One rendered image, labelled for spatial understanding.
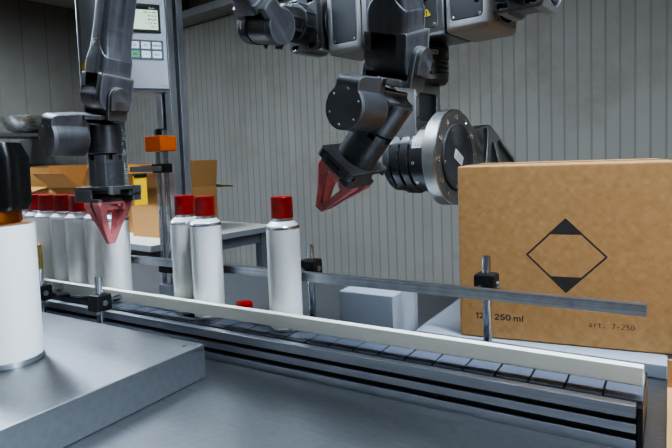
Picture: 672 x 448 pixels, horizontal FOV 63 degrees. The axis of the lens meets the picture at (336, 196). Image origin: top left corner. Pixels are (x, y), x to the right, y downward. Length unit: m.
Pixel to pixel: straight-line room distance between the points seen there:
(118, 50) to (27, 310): 0.43
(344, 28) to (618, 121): 2.22
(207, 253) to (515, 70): 2.75
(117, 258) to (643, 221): 0.89
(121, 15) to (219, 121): 4.03
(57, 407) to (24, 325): 0.17
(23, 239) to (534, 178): 0.72
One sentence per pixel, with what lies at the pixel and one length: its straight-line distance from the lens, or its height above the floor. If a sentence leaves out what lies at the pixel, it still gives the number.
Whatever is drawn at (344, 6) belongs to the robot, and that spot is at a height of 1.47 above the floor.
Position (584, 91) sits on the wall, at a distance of 3.32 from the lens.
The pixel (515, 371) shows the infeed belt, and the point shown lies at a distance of 0.72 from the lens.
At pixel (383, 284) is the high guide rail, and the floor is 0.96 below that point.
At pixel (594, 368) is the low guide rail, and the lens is 0.67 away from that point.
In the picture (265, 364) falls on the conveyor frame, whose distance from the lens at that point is 0.85.
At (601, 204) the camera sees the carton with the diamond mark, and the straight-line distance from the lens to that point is 0.87.
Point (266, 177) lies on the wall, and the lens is 4.59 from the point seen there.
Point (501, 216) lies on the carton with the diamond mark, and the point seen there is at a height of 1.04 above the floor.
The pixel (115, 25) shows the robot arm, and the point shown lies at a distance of 1.01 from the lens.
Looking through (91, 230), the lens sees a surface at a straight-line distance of 1.16.
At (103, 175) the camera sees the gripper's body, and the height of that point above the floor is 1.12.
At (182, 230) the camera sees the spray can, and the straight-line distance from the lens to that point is 0.97.
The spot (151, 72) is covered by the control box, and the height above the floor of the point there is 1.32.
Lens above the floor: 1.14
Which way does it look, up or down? 4 degrees down
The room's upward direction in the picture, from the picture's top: 2 degrees counter-clockwise
